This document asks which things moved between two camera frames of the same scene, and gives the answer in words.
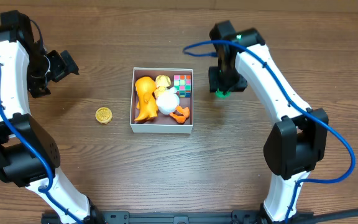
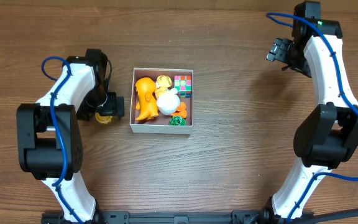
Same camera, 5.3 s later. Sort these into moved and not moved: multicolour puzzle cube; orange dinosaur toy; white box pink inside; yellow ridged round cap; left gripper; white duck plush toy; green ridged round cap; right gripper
Moved: right gripper; green ridged round cap; left gripper
Not moved: white duck plush toy; yellow ridged round cap; multicolour puzzle cube; white box pink inside; orange dinosaur toy
